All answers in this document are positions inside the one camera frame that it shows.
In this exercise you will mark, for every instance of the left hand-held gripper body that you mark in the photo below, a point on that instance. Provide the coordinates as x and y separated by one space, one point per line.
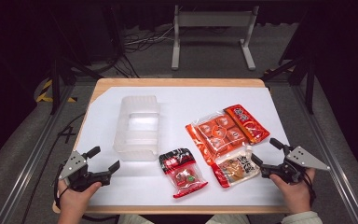
76 174

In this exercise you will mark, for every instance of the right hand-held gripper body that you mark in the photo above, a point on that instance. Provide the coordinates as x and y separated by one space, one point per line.
292 169

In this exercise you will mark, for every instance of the translucent plastic bin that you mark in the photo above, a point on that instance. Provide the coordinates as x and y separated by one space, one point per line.
136 140

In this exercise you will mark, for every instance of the large orange snack packet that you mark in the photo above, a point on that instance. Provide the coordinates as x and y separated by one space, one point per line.
220 133

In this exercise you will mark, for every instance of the small red black snack packet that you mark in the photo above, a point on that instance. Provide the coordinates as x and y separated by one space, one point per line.
183 174

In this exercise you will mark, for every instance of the person's left hand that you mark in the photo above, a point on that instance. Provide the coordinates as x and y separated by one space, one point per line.
73 200

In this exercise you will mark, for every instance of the person's right hand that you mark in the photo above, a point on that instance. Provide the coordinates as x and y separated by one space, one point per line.
296 196

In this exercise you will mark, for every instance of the white red snack packet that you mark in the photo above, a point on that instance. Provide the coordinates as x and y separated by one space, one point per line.
236 169

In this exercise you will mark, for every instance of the black tripod stand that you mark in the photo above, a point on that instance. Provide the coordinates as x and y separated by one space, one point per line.
55 77
309 81

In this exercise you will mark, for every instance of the aluminium rail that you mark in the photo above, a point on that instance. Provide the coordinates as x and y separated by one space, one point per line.
329 155
34 158

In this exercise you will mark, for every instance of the grey metal stand frame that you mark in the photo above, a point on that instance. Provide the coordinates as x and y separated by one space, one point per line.
214 19

